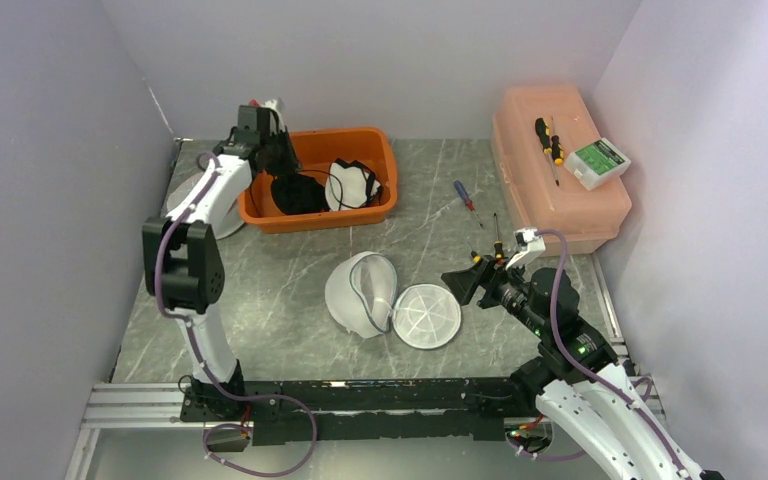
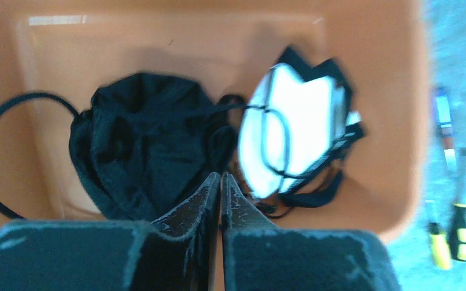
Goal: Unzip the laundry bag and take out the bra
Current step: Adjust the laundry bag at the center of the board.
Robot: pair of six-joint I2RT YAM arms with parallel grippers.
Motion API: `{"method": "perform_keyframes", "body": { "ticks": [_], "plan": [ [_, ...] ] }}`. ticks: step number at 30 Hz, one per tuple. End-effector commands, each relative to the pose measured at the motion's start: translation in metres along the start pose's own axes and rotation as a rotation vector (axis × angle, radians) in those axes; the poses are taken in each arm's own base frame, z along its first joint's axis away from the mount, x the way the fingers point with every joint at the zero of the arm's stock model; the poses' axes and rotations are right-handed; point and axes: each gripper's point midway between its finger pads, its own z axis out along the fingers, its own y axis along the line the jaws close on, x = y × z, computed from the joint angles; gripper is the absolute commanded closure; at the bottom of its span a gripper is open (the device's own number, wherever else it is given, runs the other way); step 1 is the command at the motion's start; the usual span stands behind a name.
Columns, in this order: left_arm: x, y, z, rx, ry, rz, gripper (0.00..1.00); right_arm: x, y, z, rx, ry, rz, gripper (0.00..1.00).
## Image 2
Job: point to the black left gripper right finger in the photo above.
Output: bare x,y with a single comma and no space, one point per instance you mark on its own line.
258,255

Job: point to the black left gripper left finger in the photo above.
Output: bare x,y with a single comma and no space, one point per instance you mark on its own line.
174,252

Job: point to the black white bra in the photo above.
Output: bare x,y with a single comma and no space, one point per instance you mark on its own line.
148,141

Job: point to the small yellow black screwdriver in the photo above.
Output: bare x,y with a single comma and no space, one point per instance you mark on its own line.
438,240

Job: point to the black yellow screwdriver on table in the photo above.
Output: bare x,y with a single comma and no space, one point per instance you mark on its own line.
457,229

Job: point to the blue red screwdriver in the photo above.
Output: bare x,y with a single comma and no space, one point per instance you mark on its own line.
442,113

